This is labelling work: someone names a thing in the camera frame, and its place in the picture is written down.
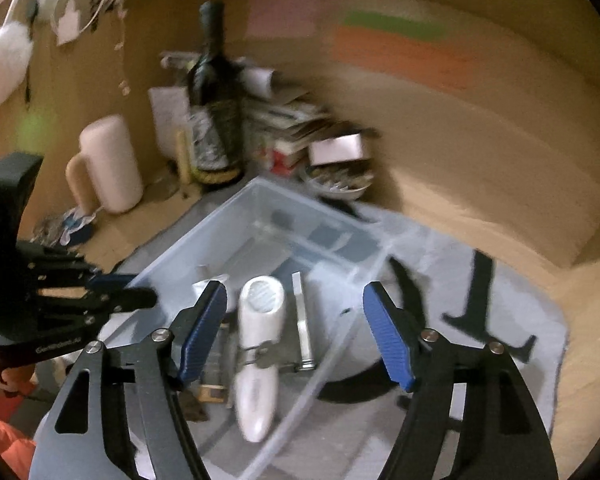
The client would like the white plug adapter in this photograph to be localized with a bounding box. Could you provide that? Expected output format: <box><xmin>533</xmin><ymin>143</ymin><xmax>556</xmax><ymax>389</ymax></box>
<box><xmin>192</xmin><ymin>272</ymin><xmax>231</xmax><ymax>301</ymax></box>

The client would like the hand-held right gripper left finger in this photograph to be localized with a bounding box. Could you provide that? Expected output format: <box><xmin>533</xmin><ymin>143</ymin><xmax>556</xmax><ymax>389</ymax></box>
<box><xmin>27</xmin><ymin>280</ymin><xmax>229</xmax><ymax>480</ymax></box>

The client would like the bowl of stones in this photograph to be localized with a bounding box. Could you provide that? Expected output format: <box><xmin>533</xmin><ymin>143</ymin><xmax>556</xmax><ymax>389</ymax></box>
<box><xmin>302</xmin><ymin>162</ymin><xmax>373</xmax><ymax>200</ymax></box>

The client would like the grey felt mat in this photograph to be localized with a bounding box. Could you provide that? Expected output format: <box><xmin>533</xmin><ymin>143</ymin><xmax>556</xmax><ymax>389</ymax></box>
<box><xmin>30</xmin><ymin>195</ymin><xmax>568</xmax><ymax>480</ymax></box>

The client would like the metal bar tool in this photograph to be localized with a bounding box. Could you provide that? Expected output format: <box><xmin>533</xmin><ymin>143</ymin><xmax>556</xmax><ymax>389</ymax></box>
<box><xmin>291</xmin><ymin>271</ymin><xmax>318</xmax><ymax>372</ymax></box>

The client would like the stack of papers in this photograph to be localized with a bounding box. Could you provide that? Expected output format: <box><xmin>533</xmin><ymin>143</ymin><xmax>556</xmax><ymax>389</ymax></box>
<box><xmin>245</xmin><ymin>92</ymin><xmax>341</xmax><ymax>151</ymax></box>

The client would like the person's left hand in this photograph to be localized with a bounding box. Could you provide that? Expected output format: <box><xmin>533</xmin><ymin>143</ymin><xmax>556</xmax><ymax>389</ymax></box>
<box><xmin>0</xmin><ymin>335</ymin><xmax>33</xmax><ymax>397</ymax></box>

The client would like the clear plastic box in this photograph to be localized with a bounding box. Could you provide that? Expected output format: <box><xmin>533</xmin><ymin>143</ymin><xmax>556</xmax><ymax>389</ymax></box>
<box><xmin>97</xmin><ymin>176</ymin><xmax>396</xmax><ymax>480</ymax></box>

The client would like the beige cylindrical jug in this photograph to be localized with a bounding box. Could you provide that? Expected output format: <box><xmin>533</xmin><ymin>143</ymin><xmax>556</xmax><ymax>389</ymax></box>
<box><xmin>65</xmin><ymin>114</ymin><xmax>145</xmax><ymax>215</ymax></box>

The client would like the orange paper note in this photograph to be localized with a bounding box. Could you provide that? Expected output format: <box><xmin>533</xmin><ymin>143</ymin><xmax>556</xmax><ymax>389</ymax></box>
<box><xmin>332</xmin><ymin>27</ymin><xmax>473</xmax><ymax>91</ymax></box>

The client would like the white handwritten note sheet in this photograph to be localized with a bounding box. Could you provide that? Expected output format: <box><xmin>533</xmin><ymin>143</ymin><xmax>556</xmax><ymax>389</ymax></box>
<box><xmin>147</xmin><ymin>86</ymin><xmax>191</xmax><ymax>161</ymax></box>

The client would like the white folded paper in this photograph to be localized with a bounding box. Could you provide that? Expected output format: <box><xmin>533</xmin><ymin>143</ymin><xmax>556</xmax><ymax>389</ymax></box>
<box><xmin>240</xmin><ymin>67</ymin><xmax>276</xmax><ymax>96</ymax></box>

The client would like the white fluffy toy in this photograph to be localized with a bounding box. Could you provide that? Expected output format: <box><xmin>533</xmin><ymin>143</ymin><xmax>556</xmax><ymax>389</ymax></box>
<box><xmin>0</xmin><ymin>0</ymin><xmax>35</xmax><ymax>108</ymax></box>

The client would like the pale pink card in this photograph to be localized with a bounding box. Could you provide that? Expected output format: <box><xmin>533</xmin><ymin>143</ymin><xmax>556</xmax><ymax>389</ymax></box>
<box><xmin>310</xmin><ymin>134</ymin><xmax>365</xmax><ymax>166</ymax></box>

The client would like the blue cartoon sticker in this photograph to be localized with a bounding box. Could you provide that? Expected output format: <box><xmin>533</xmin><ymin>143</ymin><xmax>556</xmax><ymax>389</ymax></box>
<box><xmin>60</xmin><ymin>210</ymin><xmax>98</xmax><ymax>246</ymax></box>

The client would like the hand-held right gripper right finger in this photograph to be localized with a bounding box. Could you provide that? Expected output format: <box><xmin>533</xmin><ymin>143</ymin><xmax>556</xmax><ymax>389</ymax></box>
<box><xmin>362</xmin><ymin>281</ymin><xmax>558</xmax><ymax>480</ymax></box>

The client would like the white paper tag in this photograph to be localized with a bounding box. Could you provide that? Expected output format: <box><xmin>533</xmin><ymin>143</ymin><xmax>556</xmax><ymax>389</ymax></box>
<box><xmin>55</xmin><ymin>0</ymin><xmax>88</xmax><ymax>47</ymax></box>

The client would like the beige tube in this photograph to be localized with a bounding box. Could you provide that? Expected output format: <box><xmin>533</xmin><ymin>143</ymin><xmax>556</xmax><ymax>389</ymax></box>
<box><xmin>177</xmin><ymin>130</ymin><xmax>193</xmax><ymax>186</ymax></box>

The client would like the green paper note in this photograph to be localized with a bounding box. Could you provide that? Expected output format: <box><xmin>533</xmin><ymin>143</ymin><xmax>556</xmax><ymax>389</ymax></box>
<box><xmin>342</xmin><ymin>10</ymin><xmax>446</xmax><ymax>41</ymax></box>

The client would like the red box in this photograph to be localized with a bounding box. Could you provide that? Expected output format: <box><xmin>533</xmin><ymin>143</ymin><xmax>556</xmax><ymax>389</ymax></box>
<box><xmin>272</xmin><ymin>142</ymin><xmax>308</xmax><ymax>173</ymax></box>

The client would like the white fabric shaver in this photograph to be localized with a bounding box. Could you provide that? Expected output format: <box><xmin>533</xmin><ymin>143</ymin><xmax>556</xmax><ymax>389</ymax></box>
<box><xmin>232</xmin><ymin>275</ymin><xmax>286</xmax><ymax>443</ymax></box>

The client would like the small brown metal object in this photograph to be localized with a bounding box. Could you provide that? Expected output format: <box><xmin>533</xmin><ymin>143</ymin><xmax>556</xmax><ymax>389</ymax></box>
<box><xmin>197</xmin><ymin>382</ymin><xmax>229</xmax><ymax>406</ymax></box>

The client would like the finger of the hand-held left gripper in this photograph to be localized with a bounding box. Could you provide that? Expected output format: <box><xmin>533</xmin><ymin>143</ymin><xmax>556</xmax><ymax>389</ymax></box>
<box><xmin>87</xmin><ymin>274</ymin><xmax>137</xmax><ymax>290</ymax></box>
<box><xmin>102</xmin><ymin>287</ymin><xmax>158</xmax><ymax>313</ymax></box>

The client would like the dark wine bottle elephant label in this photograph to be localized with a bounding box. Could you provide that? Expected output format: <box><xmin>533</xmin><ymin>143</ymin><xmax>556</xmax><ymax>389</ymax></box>
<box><xmin>185</xmin><ymin>1</ymin><xmax>246</xmax><ymax>187</ymax></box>

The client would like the person's orange clothing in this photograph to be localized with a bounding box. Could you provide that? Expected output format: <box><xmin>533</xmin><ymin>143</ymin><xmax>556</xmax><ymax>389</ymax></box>
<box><xmin>0</xmin><ymin>412</ymin><xmax>36</xmax><ymax>480</ymax></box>

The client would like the pink paper note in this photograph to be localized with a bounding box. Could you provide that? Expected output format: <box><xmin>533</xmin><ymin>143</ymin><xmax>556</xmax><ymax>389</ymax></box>
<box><xmin>247</xmin><ymin>0</ymin><xmax>321</xmax><ymax>38</ymax></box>

